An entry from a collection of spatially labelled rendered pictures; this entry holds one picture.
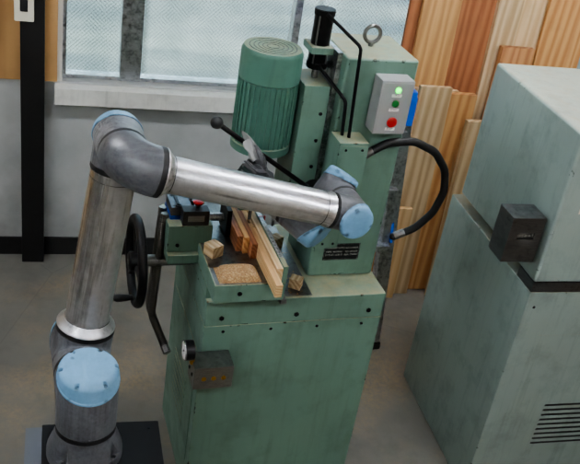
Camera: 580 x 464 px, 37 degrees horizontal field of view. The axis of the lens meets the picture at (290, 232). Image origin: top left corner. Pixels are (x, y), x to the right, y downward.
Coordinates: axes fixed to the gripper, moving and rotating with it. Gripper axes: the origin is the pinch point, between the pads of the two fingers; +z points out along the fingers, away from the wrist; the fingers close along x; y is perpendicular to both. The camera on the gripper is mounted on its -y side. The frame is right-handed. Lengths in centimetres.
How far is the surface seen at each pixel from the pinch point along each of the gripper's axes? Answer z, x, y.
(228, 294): -23.9, 31.9, -3.4
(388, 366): -55, 64, -140
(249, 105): 5.0, -13.0, -4.7
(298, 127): -6.6, -15.0, -16.0
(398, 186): -13, -1, -125
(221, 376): -34, 57, -13
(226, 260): -14.2, 28.3, -12.1
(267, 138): -3.2, -8.0, -9.8
